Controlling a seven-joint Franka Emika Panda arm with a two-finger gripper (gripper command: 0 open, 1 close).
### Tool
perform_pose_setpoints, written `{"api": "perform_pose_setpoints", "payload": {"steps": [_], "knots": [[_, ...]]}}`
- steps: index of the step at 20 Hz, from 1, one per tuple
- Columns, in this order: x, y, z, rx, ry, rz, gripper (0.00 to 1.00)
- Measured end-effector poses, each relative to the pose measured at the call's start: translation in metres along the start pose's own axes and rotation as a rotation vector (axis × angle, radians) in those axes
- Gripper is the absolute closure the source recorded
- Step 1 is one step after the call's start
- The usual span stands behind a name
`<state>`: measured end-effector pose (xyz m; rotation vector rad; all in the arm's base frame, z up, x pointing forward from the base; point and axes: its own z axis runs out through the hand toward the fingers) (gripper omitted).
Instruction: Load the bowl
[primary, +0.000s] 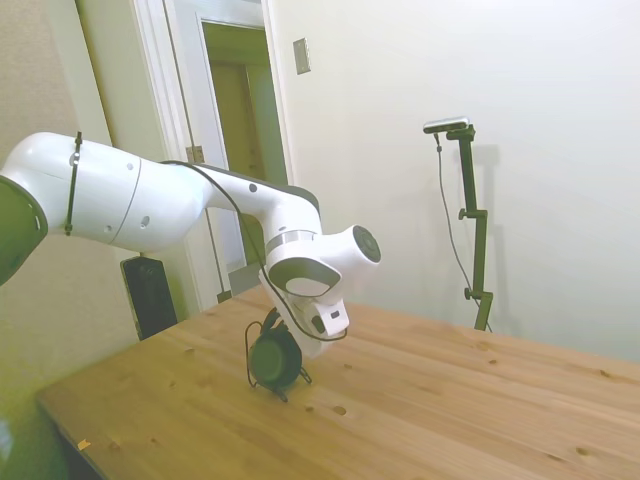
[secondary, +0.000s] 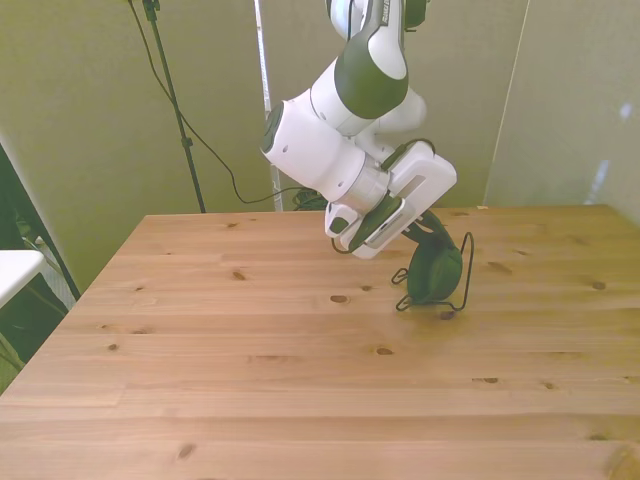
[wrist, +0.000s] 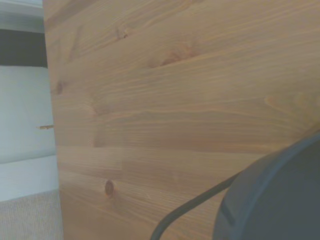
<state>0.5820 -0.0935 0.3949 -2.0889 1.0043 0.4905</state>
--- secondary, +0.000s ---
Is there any black tripod stand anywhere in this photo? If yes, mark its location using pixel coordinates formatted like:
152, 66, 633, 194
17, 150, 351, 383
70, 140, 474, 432
141, 0, 208, 215

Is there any black tripod camera cable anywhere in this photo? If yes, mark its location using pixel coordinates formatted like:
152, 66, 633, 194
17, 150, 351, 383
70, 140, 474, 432
127, 0, 306, 205

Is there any black slanted frame bar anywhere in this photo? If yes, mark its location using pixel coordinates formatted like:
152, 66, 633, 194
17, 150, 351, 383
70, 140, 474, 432
0, 142, 82, 301

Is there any dark green bowl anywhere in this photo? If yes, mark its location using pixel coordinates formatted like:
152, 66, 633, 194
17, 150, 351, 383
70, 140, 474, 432
406, 232, 464, 307

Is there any white side table top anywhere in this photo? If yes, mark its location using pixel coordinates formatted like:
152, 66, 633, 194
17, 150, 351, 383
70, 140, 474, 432
0, 249, 46, 309

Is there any white vertical post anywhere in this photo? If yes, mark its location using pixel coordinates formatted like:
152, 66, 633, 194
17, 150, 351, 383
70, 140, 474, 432
252, 0, 285, 212

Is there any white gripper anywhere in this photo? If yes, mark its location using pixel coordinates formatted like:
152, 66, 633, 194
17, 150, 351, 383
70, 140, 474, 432
352, 141, 457, 260

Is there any coiled dark cable bundle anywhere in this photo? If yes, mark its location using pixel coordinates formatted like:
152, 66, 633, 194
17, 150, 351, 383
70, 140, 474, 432
291, 185, 329, 211

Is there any black wire plate stand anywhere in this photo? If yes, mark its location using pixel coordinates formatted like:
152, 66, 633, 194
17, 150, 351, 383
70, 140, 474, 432
391, 231, 475, 312

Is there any dark wrist camera box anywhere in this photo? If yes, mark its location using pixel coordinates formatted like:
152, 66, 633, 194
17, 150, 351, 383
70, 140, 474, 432
348, 196, 407, 252

